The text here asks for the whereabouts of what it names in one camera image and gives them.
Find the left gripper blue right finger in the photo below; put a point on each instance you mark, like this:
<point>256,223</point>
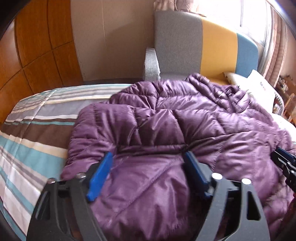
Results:
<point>209,186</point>

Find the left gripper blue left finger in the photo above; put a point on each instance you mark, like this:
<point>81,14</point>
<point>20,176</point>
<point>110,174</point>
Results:
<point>84,189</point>

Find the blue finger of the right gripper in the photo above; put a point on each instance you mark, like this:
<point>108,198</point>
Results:
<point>288,168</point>
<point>285,154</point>

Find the purple quilted down jacket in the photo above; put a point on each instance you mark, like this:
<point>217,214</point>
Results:
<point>148,126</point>

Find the rattan wooden chair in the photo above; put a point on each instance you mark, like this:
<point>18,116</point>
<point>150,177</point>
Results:
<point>290,109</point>

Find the white printed pillow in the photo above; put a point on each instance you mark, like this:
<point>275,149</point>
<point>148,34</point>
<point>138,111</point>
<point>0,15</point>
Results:
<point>255,84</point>

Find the striped bed sheet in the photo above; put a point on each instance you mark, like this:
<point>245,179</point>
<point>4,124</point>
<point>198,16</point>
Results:
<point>34,145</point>

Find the cluttered wooden desk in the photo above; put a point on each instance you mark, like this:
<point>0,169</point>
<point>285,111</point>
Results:
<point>286,85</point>

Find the right beige curtain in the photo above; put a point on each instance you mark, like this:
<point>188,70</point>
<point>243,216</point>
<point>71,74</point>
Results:
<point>275,48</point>

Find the beige curtain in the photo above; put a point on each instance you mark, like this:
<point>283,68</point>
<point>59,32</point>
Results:
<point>275,48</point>
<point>190,6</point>

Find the wooden wardrobe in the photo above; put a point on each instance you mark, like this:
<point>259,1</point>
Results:
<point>37,50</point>

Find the window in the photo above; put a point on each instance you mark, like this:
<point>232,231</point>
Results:
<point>252,18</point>

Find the grey yellow blue sofa chair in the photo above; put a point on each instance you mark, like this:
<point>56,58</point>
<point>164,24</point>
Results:
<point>185,43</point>

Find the left beige curtain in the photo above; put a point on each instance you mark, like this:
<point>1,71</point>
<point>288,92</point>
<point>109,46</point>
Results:
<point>190,6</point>

